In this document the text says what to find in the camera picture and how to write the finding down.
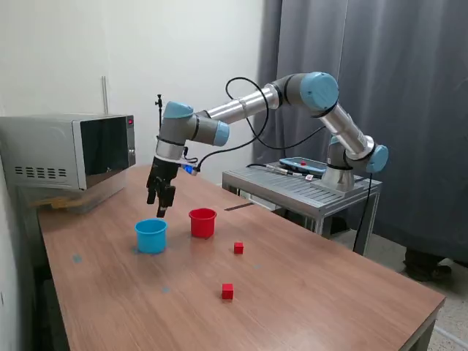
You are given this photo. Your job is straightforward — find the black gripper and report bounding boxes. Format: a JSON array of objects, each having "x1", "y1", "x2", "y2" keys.
[{"x1": 146, "y1": 156, "x2": 179, "y2": 219}]

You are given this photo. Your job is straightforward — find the blue plastic bin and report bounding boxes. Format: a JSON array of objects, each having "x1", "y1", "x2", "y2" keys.
[{"x1": 134, "y1": 218, "x2": 169, "y2": 255}]

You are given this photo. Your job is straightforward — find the red plastic bin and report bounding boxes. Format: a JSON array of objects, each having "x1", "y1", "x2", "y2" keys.
[{"x1": 188, "y1": 208, "x2": 218, "y2": 239}]

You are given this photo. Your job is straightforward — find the wooden blocks under microwave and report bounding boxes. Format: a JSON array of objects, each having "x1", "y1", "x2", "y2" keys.
[{"x1": 31, "y1": 197, "x2": 87, "y2": 213}]

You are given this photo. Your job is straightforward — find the silver microwave oven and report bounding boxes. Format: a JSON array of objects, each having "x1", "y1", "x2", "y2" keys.
[{"x1": 0, "y1": 113, "x2": 137, "y2": 192}]

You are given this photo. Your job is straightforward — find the grey metal robot stand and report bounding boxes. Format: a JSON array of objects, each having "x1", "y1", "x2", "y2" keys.
[{"x1": 222, "y1": 160, "x2": 383, "y2": 257}]

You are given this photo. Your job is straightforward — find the blue teach pendant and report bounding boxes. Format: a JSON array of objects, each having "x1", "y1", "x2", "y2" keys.
[{"x1": 279, "y1": 156, "x2": 326, "y2": 175}]

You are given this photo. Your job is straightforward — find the grey curtain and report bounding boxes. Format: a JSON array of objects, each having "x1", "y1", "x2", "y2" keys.
[{"x1": 252, "y1": 0, "x2": 468, "y2": 264}]

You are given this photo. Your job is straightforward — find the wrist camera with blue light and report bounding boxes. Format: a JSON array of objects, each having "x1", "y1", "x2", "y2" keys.
[{"x1": 181, "y1": 160, "x2": 202, "y2": 177}]

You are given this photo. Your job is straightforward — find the black cable with metal plug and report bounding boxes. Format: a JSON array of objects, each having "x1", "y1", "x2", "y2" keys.
[{"x1": 245, "y1": 163, "x2": 304, "y2": 176}]

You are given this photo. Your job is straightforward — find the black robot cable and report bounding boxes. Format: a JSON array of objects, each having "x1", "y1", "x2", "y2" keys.
[{"x1": 197, "y1": 75, "x2": 373, "y2": 253}]

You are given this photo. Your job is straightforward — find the white floor cable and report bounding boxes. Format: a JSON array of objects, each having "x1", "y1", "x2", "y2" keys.
[{"x1": 434, "y1": 326, "x2": 468, "y2": 347}]

